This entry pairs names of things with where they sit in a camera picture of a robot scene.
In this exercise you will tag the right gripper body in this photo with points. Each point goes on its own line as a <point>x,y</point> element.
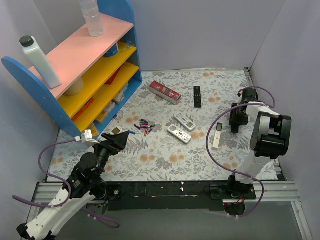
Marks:
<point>235,117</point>

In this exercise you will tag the small white display remote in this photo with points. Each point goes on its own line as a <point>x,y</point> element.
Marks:
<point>117,130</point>

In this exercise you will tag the blue pink yellow shelf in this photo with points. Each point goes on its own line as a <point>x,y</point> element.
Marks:
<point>81,56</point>

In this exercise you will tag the slim white remote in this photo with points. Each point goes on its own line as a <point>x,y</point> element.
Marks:
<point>217,136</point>

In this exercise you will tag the orange box on shelf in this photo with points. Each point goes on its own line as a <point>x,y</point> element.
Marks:
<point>83,109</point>

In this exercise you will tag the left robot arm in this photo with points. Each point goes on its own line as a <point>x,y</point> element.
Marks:
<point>84,185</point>

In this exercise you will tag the white bottle black cap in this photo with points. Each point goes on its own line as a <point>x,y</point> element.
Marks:
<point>39,60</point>

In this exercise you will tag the white ac remote upper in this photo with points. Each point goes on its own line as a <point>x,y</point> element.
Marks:
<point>185,122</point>

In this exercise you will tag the white ac remote lower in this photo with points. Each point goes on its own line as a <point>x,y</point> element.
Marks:
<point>179,134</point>

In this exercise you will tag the red toothpaste box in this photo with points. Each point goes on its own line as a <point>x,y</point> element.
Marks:
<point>164,92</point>

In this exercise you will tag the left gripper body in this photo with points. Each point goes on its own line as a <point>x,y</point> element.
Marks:
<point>110,144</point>

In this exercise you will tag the white packets on shelf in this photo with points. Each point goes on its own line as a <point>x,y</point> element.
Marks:
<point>116,100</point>

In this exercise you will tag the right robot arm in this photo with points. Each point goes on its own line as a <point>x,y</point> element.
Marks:
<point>270,139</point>

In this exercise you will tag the pile of small batteries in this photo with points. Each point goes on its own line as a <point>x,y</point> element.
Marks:
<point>145,126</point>

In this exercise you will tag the beige cylinder on shelf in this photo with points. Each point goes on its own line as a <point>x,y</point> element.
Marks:
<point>75,88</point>

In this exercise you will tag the white ac remote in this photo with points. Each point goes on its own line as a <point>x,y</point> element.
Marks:
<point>185,122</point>
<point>179,134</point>

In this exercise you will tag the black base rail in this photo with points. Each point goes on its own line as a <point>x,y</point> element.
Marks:
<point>170,195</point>

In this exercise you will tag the black remote control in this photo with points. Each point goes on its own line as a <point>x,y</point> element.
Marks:
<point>234,124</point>

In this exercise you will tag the floral table mat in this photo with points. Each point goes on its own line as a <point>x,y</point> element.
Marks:
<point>160,156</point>

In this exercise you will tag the clear plastic water bottle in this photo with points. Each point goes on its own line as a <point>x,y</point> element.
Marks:
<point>91,14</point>

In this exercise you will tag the black tv remote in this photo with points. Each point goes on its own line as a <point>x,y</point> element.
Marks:
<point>197,97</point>

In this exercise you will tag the blue white can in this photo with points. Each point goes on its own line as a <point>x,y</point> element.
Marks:
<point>112,51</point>

